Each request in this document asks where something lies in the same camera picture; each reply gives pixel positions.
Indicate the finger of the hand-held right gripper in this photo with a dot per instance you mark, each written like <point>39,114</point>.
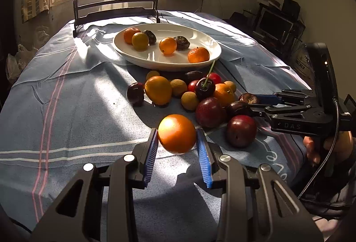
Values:
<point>268,98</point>
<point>258,112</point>

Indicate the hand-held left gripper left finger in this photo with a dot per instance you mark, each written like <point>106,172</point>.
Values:
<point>150,153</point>

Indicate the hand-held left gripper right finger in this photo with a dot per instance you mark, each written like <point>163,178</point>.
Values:
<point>204,155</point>

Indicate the dark brown wrinkled fruit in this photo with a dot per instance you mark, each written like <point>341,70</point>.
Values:
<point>236,108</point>
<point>182,42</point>
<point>247,98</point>

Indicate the large round orange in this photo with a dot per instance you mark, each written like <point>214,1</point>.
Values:
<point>177,133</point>

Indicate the white oval plate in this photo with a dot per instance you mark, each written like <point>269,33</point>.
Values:
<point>155,57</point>

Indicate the person's right hand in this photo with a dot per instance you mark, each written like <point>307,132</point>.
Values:
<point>310,144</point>

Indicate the dark red plum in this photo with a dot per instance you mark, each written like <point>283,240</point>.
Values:
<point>210,112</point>
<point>135,93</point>
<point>241,131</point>

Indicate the small yellow loquat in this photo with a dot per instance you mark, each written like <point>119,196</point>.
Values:
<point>230,86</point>
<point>152,74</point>

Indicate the small mandarin orange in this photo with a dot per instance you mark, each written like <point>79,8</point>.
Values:
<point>198,55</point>
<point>224,94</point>
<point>130,35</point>

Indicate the red cherry tomato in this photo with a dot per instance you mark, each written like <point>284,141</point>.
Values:
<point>214,78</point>
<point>192,86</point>

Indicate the tan longan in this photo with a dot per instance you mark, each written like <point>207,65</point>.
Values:
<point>189,100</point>
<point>178,87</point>

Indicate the dark cherry with green stem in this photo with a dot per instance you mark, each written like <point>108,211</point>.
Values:
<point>205,89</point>

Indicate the oval orange citrus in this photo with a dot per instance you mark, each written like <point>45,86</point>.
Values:
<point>158,90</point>

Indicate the dark purple fruit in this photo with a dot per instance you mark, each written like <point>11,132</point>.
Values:
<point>192,75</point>

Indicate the television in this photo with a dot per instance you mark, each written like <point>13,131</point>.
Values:
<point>274,22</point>

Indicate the dark clothing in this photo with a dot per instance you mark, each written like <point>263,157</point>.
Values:
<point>328,192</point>

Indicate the blue striped tablecloth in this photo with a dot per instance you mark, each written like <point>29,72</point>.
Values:
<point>83,108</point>

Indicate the black speaker box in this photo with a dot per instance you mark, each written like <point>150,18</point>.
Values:
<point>291,5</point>

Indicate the small round orange kumquat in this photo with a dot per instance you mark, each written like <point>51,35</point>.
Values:
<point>168,45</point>

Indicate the small yellow citrus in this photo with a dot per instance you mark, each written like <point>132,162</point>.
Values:
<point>140,41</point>

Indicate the dark brown date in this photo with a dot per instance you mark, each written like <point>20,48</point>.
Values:
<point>150,36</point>

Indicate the plastic bags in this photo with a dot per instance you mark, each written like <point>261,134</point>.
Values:
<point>19,60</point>

